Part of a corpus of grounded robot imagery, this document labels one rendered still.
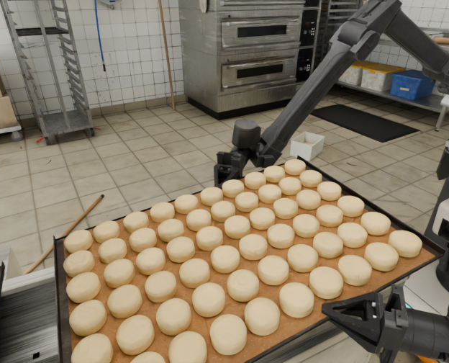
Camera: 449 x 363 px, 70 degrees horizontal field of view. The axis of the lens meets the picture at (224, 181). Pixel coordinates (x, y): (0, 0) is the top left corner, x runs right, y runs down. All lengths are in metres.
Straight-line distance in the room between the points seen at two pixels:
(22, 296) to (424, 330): 0.67
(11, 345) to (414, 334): 0.64
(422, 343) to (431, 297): 1.13
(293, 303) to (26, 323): 0.49
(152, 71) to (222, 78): 1.14
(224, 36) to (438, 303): 3.09
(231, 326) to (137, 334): 0.13
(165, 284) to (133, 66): 4.08
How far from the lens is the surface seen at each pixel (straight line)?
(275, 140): 0.88
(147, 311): 0.54
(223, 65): 3.81
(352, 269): 0.56
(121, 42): 4.43
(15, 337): 0.73
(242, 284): 0.52
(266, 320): 0.48
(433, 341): 0.52
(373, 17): 0.91
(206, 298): 0.51
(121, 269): 0.59
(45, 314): 0.74
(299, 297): 0.51
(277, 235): 0.59
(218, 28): 3.76
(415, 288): 1.65
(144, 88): 4.59
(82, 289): 0.58
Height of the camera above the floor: 1.37
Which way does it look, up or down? 31 degrees down
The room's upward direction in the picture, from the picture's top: straight up
